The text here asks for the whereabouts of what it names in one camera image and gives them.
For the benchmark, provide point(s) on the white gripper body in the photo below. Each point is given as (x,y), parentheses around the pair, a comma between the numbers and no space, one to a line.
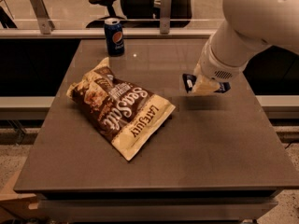
(217,66)

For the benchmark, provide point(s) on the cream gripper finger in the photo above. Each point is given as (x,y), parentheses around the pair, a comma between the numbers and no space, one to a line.
(203,85)

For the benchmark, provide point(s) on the blue rxbar blueberry bar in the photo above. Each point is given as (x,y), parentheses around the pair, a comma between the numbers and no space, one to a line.
(190,80)

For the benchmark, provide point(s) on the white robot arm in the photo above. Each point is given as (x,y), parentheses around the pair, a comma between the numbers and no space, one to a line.
(249,27)

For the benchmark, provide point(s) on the brown sea salt chip bag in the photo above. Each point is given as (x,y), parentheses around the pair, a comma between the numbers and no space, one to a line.
(126,114)

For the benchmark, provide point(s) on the black office chair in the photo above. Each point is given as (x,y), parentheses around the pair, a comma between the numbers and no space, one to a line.
(144,13)

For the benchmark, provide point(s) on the blue pepsi can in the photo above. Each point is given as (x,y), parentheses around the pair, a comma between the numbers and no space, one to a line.
(114,37)

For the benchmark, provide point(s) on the cardboard box at floor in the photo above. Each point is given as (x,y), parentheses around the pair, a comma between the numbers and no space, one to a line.
(18,206)

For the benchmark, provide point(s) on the middle metal glass bracket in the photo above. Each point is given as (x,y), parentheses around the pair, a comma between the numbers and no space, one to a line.
(165,13)

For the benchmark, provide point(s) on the metal glass bracket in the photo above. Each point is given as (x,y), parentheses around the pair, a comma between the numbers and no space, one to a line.
(45,24)
(165,13)

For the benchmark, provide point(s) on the left metal glass bracket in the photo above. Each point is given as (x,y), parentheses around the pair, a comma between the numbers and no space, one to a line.
(45,24)

